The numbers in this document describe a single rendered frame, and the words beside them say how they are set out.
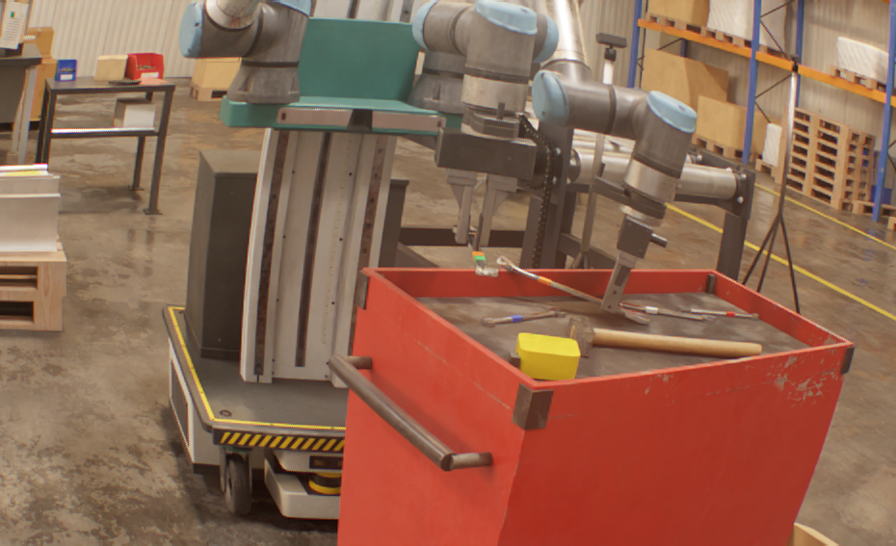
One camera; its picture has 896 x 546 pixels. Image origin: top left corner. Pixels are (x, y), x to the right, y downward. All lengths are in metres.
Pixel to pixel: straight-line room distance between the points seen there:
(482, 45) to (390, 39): 1.17
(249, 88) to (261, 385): 0.82
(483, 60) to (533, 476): 0.56
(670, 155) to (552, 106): 0.21
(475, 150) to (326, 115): 0.99
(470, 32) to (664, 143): 0.36
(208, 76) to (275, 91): 8.76
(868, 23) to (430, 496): 12.57
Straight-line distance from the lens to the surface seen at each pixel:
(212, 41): 2.35
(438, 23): 1.59
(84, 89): 5.71
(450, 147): 1.53
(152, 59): 6.42
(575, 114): 1.75
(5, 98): 7.17
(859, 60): 11.97
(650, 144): 1.68
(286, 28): 2.43
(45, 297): 3.89
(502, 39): 1.50
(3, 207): 3.95
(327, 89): 2.64
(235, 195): 2.84
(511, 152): 1.54
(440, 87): 2.58
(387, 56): 2.67
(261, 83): 2.43
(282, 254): 2.79
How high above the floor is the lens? 1.37
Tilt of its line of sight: 14 degrees down
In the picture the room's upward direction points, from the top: 9 degrees clockwise
